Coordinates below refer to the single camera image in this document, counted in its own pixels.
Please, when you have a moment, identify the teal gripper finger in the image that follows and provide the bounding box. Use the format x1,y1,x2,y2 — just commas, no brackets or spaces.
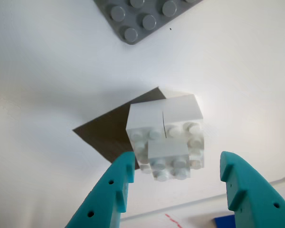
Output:
219,151,285,228
65,151,136,228

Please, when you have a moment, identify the white lego cube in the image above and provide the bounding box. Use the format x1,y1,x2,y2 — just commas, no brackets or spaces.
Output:
125,93,205,182

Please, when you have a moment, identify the blue lego cube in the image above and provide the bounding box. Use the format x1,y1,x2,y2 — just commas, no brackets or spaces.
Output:
213,214,237,228

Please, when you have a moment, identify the grey tape patch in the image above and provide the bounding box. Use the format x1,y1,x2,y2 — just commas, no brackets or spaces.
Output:
72,85,190,171

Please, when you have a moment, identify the grey lego baseplate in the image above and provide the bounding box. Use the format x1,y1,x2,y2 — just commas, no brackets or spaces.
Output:
93,0,205,46

